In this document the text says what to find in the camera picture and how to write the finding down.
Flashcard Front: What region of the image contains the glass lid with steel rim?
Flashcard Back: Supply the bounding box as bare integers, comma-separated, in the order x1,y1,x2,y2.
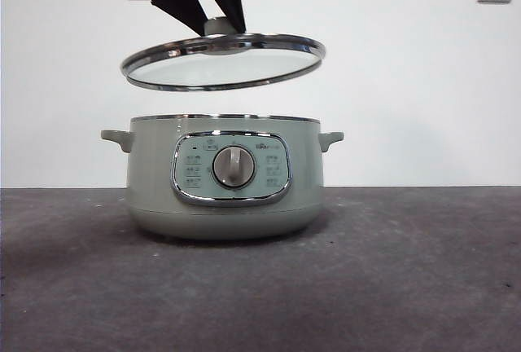
120,16,327,92

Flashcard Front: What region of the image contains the pale green electric pot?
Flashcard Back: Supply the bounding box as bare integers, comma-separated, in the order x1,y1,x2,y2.
100,113,345,241

